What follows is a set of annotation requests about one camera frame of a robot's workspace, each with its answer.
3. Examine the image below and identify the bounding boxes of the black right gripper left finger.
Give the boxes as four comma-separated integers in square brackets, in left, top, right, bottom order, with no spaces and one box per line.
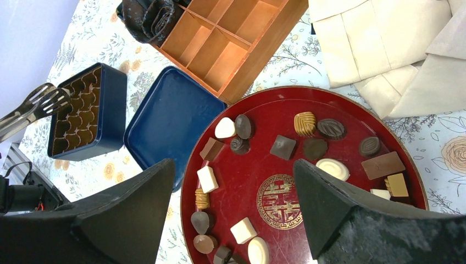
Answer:
[1,158,176,263]

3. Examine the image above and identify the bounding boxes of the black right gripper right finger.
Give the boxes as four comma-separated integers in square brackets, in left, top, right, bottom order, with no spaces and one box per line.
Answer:
[293,159,465,263]

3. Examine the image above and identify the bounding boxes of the red round tray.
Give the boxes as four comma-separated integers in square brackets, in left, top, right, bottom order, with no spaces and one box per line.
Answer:
[180,86,428,263]

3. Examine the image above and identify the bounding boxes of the silver serving tongs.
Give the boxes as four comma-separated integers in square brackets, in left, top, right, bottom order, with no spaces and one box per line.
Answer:
[1,83,73,142]

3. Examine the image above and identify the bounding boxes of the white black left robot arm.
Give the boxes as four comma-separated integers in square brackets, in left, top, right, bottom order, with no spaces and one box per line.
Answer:
[1,161,70,215]

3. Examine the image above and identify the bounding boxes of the white square chocolate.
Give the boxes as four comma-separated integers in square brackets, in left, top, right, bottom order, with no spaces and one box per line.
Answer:
[230,217,257,244]

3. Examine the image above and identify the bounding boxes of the blue chocolate tin box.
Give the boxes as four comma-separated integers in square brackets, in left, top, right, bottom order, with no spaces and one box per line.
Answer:
[47,63,127,161]

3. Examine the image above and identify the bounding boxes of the blue tin lid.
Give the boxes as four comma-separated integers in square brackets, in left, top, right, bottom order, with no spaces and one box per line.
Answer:
[124,66,227,192]

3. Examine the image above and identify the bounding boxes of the beige crumpled cloth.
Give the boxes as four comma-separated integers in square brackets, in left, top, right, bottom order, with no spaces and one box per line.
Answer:
[309,0,465,119]

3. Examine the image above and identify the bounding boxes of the floral tablecloth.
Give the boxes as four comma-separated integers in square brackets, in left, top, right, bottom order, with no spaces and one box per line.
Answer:
[18,0,466,264]

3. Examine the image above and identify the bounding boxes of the orange wooden divided box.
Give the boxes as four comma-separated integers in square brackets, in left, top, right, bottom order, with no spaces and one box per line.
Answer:
[158,0,308,105]

